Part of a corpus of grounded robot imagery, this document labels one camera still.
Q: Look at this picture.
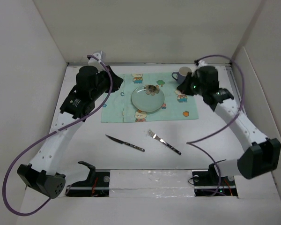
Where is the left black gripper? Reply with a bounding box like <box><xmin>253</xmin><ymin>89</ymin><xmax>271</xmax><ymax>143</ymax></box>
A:
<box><xmin>90</xmin><ymin>66</ymin><xmax>123</xmax><ymax>100</ymax></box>

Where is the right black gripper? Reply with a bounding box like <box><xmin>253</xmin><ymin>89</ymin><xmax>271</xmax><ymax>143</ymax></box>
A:
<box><xmin>177</xmin><ymin>71</ymin><xmax>207</xmax><ymax>96</ymax></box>

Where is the purple ceramic mug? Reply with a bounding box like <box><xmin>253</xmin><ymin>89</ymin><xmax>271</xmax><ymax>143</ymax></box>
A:
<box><xmin>171</xmin><ymin>67</ymin><xmax>192</xmax><ymax>84</ymax></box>

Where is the green cartoon print cloth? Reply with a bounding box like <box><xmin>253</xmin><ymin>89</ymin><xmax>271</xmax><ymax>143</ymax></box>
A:
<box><xmin>101</xmin><ymin>72</ymin><xmax>199</xmax><ymax>123</ymax></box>

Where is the green floral plate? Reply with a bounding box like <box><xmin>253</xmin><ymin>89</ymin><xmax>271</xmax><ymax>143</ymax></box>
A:
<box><xmin>131</xmin><ymin>85</ymin><xmax>165</xmax><ymax>113</ymax></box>

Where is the black handled table knife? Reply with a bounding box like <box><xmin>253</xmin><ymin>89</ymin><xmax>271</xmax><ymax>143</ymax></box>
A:
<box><xmin>105</xmin><ymin>135</ymin><xmax>145</xmax><ymax>152</ymax></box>

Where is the silver fork black handle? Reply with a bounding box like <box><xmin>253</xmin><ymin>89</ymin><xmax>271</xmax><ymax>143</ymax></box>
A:
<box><xmin>147</xmin><ymin>129</ymin><xmax>181</xmax><ymax>155</ymax></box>

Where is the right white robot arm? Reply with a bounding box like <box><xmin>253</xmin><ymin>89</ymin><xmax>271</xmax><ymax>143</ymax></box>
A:
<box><xmin>177</xmin><ymin>61</ymin><xmax>281</xmax><ymax>185</ymax></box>

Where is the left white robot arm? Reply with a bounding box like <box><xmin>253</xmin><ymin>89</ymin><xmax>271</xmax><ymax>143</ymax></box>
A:
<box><xmin>17</xmin><ymin>66</ymin><xmax>124</xmax><ymax>199</ymax></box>

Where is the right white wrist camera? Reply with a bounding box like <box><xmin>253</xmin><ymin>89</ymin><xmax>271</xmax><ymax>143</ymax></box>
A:
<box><xmin>194</xmin><ymin>60</ymin><xmax>208</xmax><ymax>69</ymax></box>

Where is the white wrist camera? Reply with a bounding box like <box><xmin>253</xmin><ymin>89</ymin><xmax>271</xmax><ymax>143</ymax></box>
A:
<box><xmin>87</xmin><ymin>51</ymin><xmax>106</xmax><ymax>67</ymax></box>
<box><xmin>194</xmin><ymin>60</ymin><xmax>208</xmax><ymax>69</ymax></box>

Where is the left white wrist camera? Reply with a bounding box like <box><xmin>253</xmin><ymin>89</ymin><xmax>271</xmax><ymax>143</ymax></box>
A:
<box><xmin>87</xmin><ymin>51</ymin><xmax>106</xmax><ymax>67</ymax></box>

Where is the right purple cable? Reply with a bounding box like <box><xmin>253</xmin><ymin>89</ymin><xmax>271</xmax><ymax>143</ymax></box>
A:
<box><xmin>186</xmin><ymin>55</ymin><xmax>246</xmax><ymax>196</ymax></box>

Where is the purple cable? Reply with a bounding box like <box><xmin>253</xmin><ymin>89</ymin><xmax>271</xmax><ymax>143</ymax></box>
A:
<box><xmin>2</xmin><ymin>54</ymin><xmax>113</xmax><ymax>216</ymax></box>
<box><xmin>186</xmin><ymin>55</ymin><xmax>246</xmax><ymax>196</ymax></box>

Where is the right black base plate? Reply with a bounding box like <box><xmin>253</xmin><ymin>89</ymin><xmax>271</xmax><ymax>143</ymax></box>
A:
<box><xmin>188</xmin><ymin>163</ymin><xmax>238</xmax><ymax>197</ymax></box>

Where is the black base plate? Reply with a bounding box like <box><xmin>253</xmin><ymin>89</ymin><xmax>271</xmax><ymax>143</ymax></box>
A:
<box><xmin>188</xmin><ymin>163</ymin><xmax>238</xmax><ymax>197</ymax></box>
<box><xmin>65</xmin><ymin>170</ymin><xmax>111</xmax><ymax>197</ymax></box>

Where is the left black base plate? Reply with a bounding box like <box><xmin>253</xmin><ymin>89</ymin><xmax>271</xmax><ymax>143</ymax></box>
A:
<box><xmin>65</xmin><ymin>170</ymin><xmax>111</xmax><ymax>197</ymax></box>

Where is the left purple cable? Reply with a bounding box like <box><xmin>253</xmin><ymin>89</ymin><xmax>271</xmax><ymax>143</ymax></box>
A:
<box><xmin>2</xmin><ymin>54</ymin><xmax>113</xmax><ymax>216</ymax></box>

